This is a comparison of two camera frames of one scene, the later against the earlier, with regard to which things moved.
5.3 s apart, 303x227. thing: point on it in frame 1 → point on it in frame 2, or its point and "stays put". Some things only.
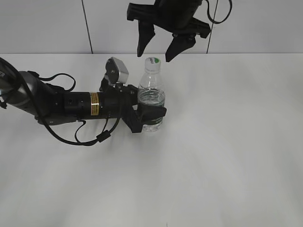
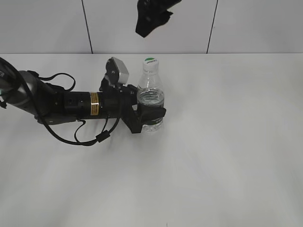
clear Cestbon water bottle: [151, 89] stays put
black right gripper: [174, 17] → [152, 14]
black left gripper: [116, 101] stays put
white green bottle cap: [152, 65] stays put
